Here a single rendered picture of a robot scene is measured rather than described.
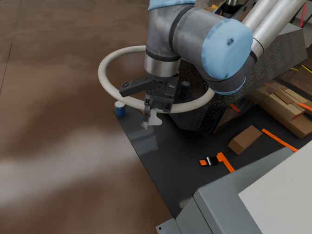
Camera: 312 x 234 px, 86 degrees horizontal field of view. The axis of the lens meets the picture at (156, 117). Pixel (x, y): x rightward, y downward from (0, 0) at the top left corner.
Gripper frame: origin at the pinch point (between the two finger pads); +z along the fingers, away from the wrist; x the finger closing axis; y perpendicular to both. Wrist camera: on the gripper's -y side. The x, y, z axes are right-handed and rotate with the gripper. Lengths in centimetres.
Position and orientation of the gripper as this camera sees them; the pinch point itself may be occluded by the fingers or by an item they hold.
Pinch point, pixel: (146, 120)
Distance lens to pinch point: 58.6
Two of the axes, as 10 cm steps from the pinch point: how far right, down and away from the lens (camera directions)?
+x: 1.6, -6.8, 7.1
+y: 9.8, 2.0, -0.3
